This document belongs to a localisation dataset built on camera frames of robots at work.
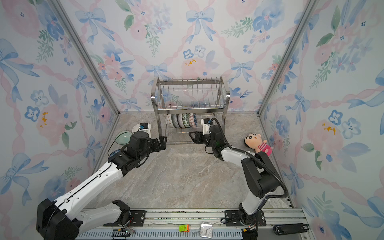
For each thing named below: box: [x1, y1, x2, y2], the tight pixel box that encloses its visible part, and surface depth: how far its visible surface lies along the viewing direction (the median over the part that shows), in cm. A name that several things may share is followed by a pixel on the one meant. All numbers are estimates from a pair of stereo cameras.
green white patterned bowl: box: [165, 113, 175, 128], surface depth 102 cm
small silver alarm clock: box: [200, 221, 213, 239], surface depth 70 cm
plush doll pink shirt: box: [244, 133, 274, 156], surface depth 97 cm
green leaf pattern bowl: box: [182, 113, 190, 128], surface depth 102 cm
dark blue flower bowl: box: [171, 113, 180, 128], surface depth 102 cm
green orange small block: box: [178, 224, 190, 232], surface depth 71 cm
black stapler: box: [272, 223, 310, 236], surface depth 70 cm
